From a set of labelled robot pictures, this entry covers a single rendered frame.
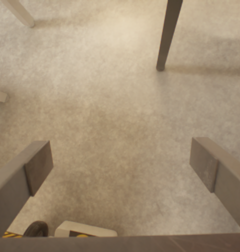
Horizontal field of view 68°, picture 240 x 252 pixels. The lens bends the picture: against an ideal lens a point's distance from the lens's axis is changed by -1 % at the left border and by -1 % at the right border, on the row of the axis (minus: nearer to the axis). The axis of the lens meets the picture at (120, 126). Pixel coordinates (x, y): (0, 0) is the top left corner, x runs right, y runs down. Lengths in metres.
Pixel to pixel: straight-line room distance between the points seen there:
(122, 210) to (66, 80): 0.73
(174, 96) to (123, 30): 0.45
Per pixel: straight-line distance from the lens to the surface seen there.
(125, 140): 0.91
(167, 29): 0.69
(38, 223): 1.01
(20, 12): 1.20
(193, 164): 0.17
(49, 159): 0.16
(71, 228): 0.92
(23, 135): 1.11
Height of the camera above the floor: 0.90
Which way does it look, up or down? 81 degrees down
